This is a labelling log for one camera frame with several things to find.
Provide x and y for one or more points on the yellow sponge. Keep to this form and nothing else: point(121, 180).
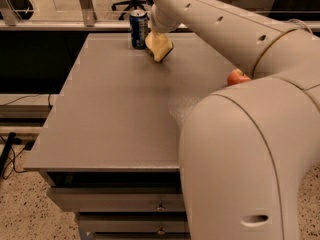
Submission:
point(159, 45)

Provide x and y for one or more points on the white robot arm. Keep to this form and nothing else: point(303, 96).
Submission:
point(245, 149)

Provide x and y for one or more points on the blue pepsi can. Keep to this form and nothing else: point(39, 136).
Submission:
point(139, 28)

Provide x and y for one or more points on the grey drawer cabinet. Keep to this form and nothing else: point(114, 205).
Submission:
point(117, 120)

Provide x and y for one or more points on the red apple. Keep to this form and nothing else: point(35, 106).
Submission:
point(236, 77)

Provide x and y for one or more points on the upper grey drawer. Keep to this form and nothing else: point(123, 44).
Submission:
point(102, 200)

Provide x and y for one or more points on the grey drawer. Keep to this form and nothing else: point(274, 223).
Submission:
point(102, 200)
point(133, 222)

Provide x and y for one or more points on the lower grey drawer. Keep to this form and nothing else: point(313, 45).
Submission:
point(133, 222)

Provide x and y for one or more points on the metal railing frame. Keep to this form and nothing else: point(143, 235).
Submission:
point(98, 13)

